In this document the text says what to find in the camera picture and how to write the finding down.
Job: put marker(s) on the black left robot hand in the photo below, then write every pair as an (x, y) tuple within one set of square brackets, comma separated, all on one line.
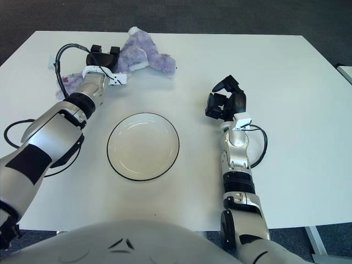
[(100, 59)]

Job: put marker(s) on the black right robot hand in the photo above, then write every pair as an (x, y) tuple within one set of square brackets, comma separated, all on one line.
[(237, 101)]

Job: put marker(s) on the grey robot torso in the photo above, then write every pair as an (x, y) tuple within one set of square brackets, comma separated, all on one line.
[(123, 244)]

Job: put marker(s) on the purple plush bunny doll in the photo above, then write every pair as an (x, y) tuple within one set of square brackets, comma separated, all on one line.
[(137, 46)]

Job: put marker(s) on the white plate with black rim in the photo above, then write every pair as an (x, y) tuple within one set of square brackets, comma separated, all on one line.
[(143, 145)]

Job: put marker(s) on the grey table leg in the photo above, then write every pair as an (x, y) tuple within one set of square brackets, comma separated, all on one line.
[(316, 242)]

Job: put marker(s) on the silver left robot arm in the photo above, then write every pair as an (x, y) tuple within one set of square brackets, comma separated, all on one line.
[(46, 137)]

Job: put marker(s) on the white desk corner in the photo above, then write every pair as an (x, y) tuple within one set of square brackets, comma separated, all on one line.
[(347, 73)]

